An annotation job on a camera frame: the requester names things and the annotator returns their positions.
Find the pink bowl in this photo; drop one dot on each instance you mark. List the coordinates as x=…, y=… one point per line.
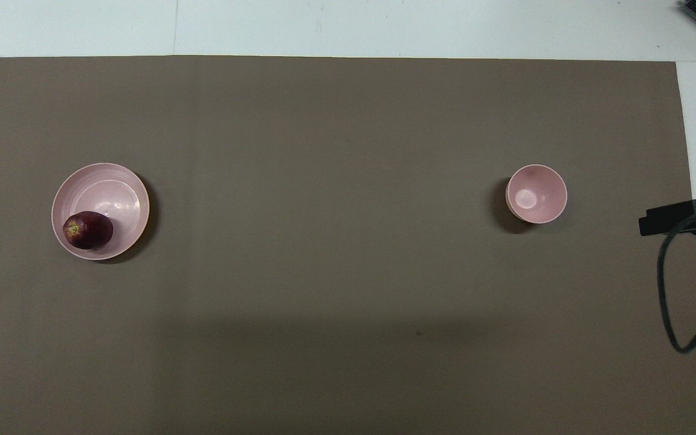
x=538, y=193

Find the pink plate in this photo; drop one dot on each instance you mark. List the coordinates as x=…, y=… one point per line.
x=109, y=196

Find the dark red apple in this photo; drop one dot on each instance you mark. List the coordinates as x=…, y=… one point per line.
x=88, y=230

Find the brown paper table mat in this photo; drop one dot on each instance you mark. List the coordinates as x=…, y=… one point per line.
x=336, y=241

